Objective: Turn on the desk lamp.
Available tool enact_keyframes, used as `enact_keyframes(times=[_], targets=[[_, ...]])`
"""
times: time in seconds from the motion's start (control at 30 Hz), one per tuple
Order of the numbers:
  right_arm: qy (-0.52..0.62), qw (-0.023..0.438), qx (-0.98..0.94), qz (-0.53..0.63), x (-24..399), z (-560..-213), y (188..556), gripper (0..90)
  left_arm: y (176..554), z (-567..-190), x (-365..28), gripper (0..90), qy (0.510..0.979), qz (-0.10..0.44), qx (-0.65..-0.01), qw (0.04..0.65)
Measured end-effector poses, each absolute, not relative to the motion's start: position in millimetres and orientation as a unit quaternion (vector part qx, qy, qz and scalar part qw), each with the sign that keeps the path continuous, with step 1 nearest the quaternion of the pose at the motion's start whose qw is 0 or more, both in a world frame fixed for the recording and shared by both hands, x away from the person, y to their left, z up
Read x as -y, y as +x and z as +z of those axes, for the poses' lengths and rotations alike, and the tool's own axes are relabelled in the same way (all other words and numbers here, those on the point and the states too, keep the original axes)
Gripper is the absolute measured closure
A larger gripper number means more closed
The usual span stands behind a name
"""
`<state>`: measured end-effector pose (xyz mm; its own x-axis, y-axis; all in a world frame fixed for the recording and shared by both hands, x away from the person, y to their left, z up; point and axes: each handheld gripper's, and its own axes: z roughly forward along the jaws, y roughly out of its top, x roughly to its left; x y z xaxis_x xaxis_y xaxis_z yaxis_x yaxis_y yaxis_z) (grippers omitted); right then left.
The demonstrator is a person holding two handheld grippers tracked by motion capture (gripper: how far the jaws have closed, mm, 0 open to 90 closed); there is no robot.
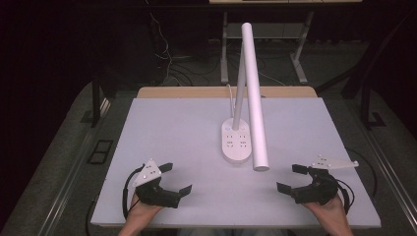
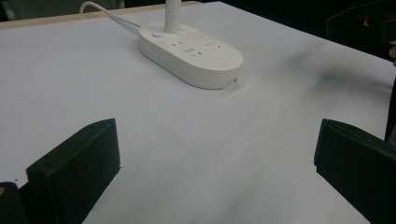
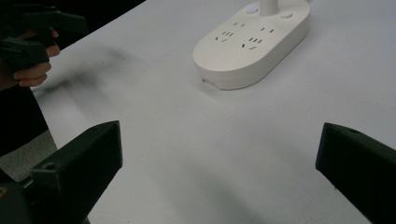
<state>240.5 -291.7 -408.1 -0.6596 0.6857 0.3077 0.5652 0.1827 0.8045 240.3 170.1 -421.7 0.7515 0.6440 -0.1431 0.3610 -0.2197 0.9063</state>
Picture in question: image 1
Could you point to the person's left hand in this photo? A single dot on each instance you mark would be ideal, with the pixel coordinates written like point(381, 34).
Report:
point(141, 211)

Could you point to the white desk lamp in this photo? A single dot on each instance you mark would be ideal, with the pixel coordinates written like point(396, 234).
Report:
point(254, 98)

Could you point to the person's right hand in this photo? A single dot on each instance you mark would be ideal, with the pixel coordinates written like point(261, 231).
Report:
point(326, 211)

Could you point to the black metal stand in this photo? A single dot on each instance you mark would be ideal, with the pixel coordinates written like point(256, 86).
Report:
point(95, 101)
point(364, 105)

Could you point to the black floor frame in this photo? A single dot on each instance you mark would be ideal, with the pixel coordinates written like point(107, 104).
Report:
point(89, 160)

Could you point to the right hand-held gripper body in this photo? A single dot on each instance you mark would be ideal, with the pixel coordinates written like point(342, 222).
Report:
point(319, 190)

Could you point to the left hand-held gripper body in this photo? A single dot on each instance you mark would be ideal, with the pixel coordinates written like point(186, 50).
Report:
point(154, 191)

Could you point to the metal floor rail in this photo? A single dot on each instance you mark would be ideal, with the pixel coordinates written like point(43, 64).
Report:
point(393, 185)
point(65, 185)

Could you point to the metal desk frame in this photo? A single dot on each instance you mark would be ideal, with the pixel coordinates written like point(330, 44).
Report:
point(224, 49)

